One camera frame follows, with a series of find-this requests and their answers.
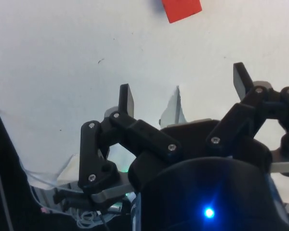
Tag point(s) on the red cube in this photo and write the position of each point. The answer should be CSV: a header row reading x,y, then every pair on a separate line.
x,y
181,8

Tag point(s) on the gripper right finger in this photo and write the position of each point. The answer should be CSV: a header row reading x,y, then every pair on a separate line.
x,y
240,120

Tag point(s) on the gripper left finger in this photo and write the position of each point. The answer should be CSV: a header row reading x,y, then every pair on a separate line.
x,y
144,134

